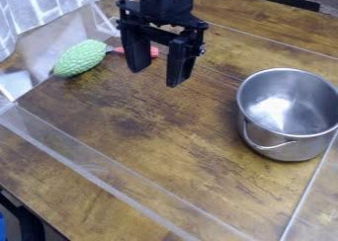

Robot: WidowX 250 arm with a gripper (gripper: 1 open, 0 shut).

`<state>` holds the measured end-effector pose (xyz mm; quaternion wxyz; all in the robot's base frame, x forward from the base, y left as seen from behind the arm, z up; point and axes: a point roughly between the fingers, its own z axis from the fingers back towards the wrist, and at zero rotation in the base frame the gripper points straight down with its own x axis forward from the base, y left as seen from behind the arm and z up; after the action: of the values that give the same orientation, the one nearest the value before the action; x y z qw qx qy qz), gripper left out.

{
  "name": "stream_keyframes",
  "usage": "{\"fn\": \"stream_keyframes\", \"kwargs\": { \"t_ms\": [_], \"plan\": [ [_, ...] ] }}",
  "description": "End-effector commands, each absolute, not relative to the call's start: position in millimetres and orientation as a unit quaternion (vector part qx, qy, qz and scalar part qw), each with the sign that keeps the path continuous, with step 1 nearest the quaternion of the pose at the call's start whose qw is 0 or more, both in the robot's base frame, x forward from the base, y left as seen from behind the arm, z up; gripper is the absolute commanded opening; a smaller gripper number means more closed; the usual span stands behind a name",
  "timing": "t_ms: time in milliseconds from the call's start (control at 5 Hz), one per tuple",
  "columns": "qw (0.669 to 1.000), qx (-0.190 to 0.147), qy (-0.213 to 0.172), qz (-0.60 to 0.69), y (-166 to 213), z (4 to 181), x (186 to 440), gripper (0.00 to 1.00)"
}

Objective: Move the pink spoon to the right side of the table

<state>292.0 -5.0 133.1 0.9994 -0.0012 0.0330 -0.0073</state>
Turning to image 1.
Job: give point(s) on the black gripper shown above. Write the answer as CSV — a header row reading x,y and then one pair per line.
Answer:
x,y
163,21

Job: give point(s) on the pink spoon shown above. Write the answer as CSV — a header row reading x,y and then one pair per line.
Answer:
x,y
119,50

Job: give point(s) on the green bitter gourd toy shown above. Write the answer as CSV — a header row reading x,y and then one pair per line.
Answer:
x,y
80,58

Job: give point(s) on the clear acrylic tray barrier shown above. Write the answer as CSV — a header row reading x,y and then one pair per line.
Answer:
x,y
121,160

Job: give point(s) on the white checkered curtain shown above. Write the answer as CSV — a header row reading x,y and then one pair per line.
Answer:
x,y
21,15

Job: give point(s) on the silver metal pot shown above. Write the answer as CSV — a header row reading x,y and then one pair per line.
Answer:
x,y
287,113

